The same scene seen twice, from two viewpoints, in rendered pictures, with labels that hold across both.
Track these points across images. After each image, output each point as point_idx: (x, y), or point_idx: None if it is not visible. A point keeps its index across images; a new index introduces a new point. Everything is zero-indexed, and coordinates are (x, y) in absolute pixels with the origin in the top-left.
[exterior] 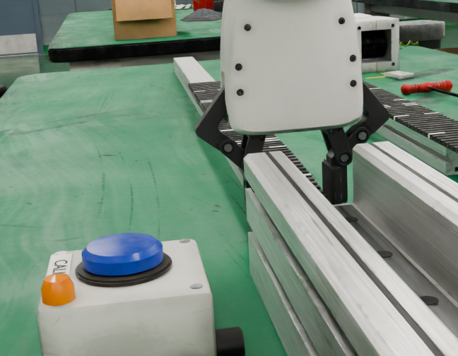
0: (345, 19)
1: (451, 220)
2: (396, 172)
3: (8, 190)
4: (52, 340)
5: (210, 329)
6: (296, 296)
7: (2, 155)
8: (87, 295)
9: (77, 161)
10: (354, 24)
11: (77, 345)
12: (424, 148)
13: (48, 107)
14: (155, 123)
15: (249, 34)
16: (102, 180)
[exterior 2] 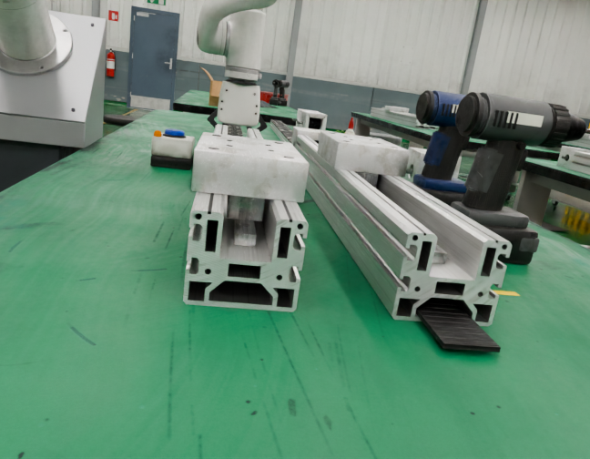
0: (256, 94)
1: (249, 137)
2: (249, 131)
3: (146, 136)
4: (154, 144)
5: (190, 150)
6: None
7: (145, 128)
8: (164, 137)
9: None
10: (259, 96)
11: (159, 147)
12: None
13: (166, 120)
14: (208, 132)
15: (227, 92)
16: None
